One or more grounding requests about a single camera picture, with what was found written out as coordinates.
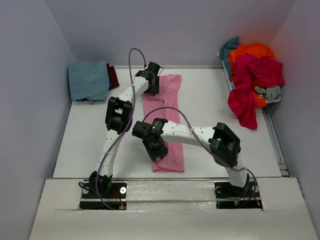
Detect pink t shirt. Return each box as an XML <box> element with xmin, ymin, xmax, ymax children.
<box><xmin>142</xmin><ymin>73</ymin><xmax>186</xmax><ymax>174</ymax></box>

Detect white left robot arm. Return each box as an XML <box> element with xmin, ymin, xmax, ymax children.
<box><xmin>88</xmin><ymin>62</ymin><xmax>161</xmax><ymax>198</ymax></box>

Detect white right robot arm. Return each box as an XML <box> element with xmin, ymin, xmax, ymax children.
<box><xmin>132</xmin><ymin>118</ymin><xmax>250</xmax><ymax>196</ymax></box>

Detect folded dark red t shirt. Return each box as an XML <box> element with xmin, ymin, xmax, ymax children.
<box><xmin>106</xmin><ymin>63</ymin><xmax>120</xmax><ymax>90</ymax></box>

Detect folded light blue t shirt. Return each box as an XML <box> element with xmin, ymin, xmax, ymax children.
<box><xmin>68</xmin><ymin>60</ymin><xmax>110</xmax><ymax>103</ymax></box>

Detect clear plastic bin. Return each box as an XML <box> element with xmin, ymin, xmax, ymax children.
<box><xmin>216</xmin><ymin>50</ymin><xmax>235</xmax><ymax>90</ymax></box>

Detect teal t shirt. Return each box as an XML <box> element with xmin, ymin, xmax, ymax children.
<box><xmin>219</xmin><ymin>36</ymin><xmax>240</xmax><ymax>68</ymax></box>

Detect magenta t shirt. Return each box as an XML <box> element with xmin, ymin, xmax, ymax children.
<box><xmin>227</xmin><ymin>54</ymin><xmax>286</xmax><ymax>130</ymax></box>

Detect grey t shirt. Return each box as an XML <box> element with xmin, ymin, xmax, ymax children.
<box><xmin>254</xmin><ymin>85</ymin><xmax>283</xmax><ymax>104</ymax></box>

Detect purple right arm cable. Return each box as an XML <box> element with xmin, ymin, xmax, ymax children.
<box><xmin>143</xmin><ymin>106</ymin><xmax>258</xmax><ymax>208</ymax></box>

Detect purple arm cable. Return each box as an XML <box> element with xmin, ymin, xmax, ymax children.
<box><xmin>96</xmin><ymin>47</ymin><xmax>148</xmax><ymax>210</ymax></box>
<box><xmin>143</xmin><ymin>106</ymin><xmax>258</xmax><ymax>208</ymax></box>

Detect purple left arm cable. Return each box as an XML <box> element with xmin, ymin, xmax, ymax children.
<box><xmin>96</xmin><ymin>47</ymin><xmax>148</xmax><ymax>210</ymax></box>

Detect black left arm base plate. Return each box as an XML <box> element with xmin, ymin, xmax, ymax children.
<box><xmin>78</xmin><ymin>180</ymin><xmax>127</xmax><ymax>211</ymax></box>

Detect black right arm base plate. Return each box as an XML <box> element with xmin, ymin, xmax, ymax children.
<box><xmin>214</xmin><ymin>181</ymin><xmax>263</xmax><ymax>210</ymax></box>

